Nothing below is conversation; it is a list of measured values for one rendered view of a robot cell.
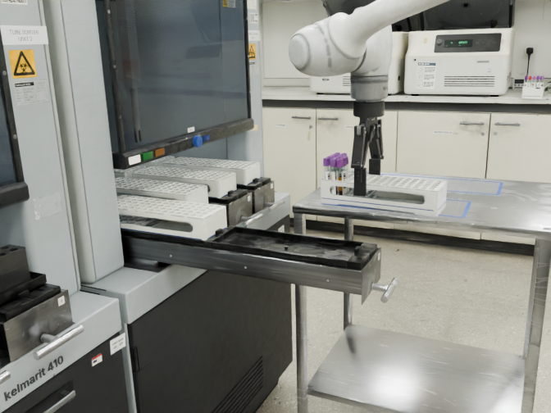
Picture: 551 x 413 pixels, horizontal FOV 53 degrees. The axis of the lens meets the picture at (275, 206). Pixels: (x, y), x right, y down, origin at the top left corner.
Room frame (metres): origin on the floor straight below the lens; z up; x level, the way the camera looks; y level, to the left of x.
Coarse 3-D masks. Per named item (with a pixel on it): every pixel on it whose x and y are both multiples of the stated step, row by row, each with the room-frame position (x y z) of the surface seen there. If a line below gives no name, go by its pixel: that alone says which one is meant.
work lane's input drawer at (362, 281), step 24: (144, 240) 1.17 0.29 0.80; (168, 240) 1.15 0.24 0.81; (192, 240) 1.12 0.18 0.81; (216, 240) 1.13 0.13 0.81; (240, 240) 1.15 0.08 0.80; (264, 240) 1.14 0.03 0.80; (288, 240) 1.14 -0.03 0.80; (312, 240) 1.12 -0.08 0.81; (336, 240) 1.10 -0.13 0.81; (192, 264) 1.11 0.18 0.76; (216, 264) 1.09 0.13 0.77; (240, 264) 1.06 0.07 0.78; (264, 264) 1.04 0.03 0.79; (288, 264) 1.02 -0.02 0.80; (312, 264) 1.00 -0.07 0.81; (336, 264) 0.99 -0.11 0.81; (360, 264) 0.97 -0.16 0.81; (336, 288) 0.97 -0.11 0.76; (360, 288) 0.95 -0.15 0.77; (384, 288) 1.00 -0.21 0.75
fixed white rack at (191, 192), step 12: (120, 180) 1.50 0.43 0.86; (132, 180) 1.49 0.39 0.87; (144, 180) 1.49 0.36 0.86; (156, 180) 1.48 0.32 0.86; (120, 192) 1.41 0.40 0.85; (132, 192) 1.39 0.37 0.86; (144, 192) 1.37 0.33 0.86; (156, 192) 1.36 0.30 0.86; (168, 192) 1.36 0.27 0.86; (180, 192) 1.35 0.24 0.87; (192, 192) 1.34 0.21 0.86; (204, 192) 1.39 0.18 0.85
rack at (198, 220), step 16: (128, 208) 1.22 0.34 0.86; (144, 208) 1.21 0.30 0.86; (160, 208) 1.21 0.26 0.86; (176, 208) 1.20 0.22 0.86; (192, 208) 1.20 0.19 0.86; (208, 208) 1.20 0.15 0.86; (224, 208) 1.20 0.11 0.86; (128, 224) 1.21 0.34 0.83; (144, 224) 1.22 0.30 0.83; (160, 224) 1.27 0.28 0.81; (176, 224) 1.26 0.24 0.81; (192, 224) 1.13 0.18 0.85; (208, 224) 1.14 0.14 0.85; (224, 224) 1.19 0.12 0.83
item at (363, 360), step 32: (320, 192) 1.48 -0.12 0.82; (448, 192) 1.44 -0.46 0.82; (480, 192) 1.43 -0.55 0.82; (512, 192) 1.42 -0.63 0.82; (544, 192) 1.41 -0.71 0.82; (352, 224) 1.73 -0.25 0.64; (416, 224) 1.22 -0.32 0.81; (448, 224) 1.19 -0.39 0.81; (480, 224) 1.16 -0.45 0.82; (512, 224) 1.16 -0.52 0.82; (544, 224) 1.15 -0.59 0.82; (544, 256) 1.11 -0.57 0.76; (544, 288) 1.10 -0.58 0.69; (352, 352) 1.54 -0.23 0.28; (384, 352) 1.54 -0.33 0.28; (416, 352) 1.53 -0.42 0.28; (448, 352) 1.53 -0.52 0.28; (480, 352) 1.52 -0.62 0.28; (320, 384) 1.38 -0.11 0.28; (352, 384) 1.37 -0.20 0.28; (384, 384) 1.37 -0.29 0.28; (416, 384) 1.36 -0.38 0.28; (448, 384) 1.36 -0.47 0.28; (480, 384) 1.36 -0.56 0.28; (512, 384) 1.35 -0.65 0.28
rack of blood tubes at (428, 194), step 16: (352, 176) 1.39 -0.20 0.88; (368, 176) 1.38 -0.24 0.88; (384, 176) 1.38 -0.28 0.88; (352, 192) 1.38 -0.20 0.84; (368, 192) 1.38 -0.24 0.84; (384, 192) 1.39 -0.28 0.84; (400, 192) 1.27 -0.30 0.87; (416, 192) 1.25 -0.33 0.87; (432, 192) 1.23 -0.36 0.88; (384, 208) 1.29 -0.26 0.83; (400, 208) 1.27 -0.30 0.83; (432, 208) 1.23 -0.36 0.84
